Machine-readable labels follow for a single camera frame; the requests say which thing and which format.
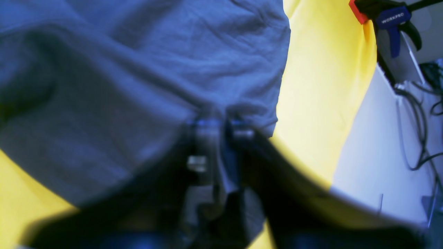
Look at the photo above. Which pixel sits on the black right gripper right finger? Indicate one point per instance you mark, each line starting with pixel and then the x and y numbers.
pixel 300 213

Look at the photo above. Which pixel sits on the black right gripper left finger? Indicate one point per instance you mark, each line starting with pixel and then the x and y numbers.
pixel 167 206

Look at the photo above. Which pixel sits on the blue grey T-shirt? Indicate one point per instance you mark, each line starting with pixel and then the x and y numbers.
pixel 94 90

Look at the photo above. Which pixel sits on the yellow tablecloth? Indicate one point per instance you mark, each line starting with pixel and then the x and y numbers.
pixel 330 63

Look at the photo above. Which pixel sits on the blue black bar clamp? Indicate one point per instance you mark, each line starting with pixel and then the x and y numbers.
pixel 408 35

